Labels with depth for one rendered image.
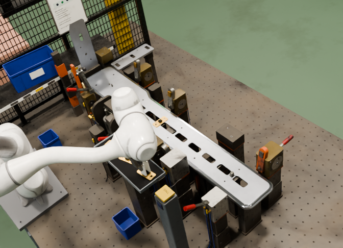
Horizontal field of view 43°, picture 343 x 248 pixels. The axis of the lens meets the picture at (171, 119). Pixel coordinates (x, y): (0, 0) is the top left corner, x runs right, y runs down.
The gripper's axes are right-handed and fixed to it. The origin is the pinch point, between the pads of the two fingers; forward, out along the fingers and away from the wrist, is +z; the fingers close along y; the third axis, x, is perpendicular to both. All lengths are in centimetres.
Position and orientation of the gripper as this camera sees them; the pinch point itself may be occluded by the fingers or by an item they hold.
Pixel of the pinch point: (144, 167)
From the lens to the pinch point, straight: 181.5
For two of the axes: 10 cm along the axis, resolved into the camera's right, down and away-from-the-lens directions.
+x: -7.5, -3.6, 5.5
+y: 6.4, -5.9, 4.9
